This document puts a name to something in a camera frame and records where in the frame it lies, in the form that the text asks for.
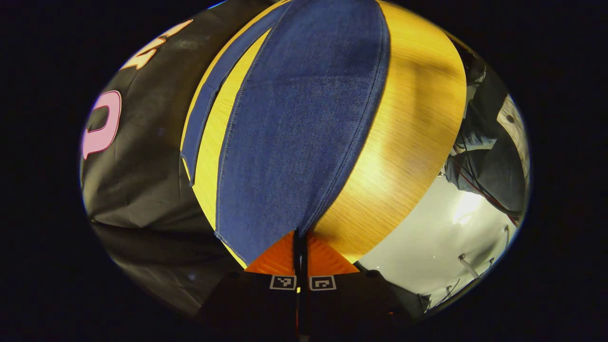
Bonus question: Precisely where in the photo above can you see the black backdrop cloth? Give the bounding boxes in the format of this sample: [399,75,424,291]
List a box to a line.
[80,0,285,318]

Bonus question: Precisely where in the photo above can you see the blue jeans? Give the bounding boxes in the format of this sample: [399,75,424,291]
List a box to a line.
[180,0,391,269]

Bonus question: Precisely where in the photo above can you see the red cable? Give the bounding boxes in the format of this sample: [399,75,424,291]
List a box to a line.
[451,154,521,226]

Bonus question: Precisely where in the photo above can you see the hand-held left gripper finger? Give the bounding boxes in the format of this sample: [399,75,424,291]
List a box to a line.
[199,230,301,339]
[300,232,421,339]

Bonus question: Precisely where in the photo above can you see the person's body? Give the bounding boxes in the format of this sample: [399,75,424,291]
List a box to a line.
[444,62,530,226]

